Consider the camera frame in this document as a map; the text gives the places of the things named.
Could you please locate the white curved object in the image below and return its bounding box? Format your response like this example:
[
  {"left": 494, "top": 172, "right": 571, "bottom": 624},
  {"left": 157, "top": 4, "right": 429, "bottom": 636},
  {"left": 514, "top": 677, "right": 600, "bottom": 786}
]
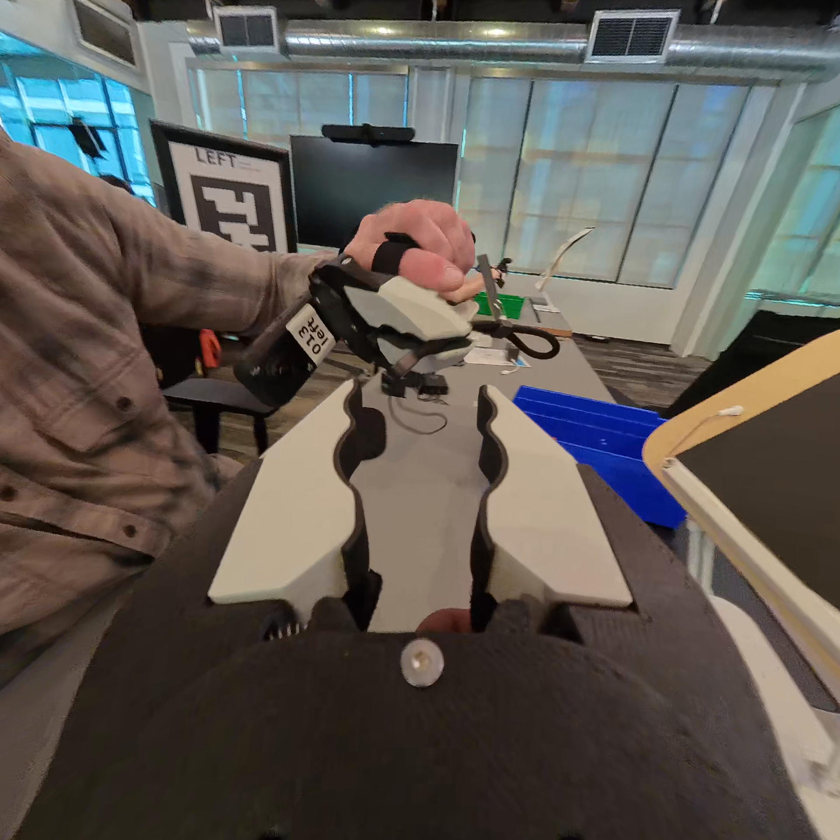
[{"left": 536, "top": 227, "right": 595, "bottom": 292}]

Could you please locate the white rounded pad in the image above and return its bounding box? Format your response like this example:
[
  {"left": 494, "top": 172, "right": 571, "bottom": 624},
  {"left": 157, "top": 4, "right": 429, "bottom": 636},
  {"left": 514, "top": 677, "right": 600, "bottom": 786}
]
[{"left": 716, "top": 598, "right": 840, "bottom": 802}]

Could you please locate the thick black cable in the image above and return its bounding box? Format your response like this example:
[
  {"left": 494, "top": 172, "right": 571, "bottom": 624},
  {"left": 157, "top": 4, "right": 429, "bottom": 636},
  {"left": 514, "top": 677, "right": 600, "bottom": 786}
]
[{"left": 378, "top": 322, "right": 561, "bottom": 437}]

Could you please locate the black wood-rimmed board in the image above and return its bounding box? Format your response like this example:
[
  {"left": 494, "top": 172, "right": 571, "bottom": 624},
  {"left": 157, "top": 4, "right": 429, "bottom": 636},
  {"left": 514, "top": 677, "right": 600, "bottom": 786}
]
[{"left": 644, "top": 329, "right": 840, "bottom": 716}]

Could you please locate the white vent grille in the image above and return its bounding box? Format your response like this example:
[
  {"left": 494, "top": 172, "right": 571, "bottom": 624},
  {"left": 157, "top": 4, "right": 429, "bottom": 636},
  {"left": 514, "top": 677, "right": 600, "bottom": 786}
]
[
  {"left": 213, "top": 7, "right": 280, "bottom": 53},
  {"left": 584, "top": 11, "right": 681, "bottom": 64}
]

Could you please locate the blue plastic bin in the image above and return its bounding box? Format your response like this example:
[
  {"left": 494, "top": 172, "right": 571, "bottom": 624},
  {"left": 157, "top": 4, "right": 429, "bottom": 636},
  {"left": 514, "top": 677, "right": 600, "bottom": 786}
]
[{"left": 512, "top": 385, "right": 690, "bottom": 530}]

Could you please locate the person's left hand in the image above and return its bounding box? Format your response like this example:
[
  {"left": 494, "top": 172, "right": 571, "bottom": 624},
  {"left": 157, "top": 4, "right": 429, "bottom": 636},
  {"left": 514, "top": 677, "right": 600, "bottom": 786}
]
[{"left": 344, "top": 200, "right": 476, "bottom": 296}]

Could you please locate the black office chair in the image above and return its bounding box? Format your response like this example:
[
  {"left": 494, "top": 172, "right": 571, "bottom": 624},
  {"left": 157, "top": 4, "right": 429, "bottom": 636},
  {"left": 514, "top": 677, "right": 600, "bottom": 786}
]
[{"left": 670, "top": 309, "right": 840, "bottom": 421}]

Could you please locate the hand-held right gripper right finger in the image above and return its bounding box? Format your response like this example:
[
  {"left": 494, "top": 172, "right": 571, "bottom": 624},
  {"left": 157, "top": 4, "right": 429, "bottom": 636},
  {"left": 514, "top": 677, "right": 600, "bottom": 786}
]
[{"left": 469, "top": 385, "right": 634, "bottom": 628}]

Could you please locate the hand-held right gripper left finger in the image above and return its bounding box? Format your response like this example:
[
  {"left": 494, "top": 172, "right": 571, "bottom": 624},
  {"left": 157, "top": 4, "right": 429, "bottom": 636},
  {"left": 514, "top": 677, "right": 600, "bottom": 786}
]
[{"left": 210, "top": 381, "right": 385, "bottom": 631}]

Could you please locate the thin wire with white tip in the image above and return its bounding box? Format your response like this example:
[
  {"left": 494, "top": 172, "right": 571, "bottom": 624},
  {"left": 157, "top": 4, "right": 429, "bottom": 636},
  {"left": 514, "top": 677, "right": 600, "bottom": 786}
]
[{"left": 667, "top": 405, "right": 745, "bottom": 469}]

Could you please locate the person's left forearm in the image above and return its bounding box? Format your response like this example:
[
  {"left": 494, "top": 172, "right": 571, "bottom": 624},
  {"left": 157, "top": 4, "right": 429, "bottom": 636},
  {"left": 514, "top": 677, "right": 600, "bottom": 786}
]
[{"left": 112, "top": 197, "right": 362, "bottom": 342}]

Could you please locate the large black screen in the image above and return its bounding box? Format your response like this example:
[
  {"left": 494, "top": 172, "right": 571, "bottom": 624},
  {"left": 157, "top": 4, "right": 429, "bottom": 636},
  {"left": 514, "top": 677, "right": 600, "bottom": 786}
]
[{"left": 292, "top": 136, "right": 460, "bottom": 250}]

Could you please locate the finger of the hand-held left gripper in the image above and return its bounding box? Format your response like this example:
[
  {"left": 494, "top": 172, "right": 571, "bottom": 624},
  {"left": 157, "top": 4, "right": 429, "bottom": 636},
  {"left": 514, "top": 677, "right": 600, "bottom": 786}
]
[
  {"left": 394, "top": 342, "right": 468, "bottom": 376},
  {"left": 361, "top": 273, "right": 473, "bottom": 346}
]

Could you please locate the white board rail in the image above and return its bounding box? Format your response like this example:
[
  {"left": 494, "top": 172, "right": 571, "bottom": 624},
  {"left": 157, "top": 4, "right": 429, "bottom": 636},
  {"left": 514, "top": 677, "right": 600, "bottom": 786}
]
[{"left": 663, "top": 457, "right": 840, "bottom": 703}]

